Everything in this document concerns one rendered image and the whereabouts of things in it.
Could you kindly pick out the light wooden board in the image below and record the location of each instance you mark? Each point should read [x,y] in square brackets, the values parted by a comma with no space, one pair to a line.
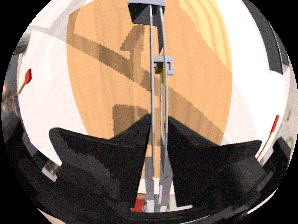
[109,68]

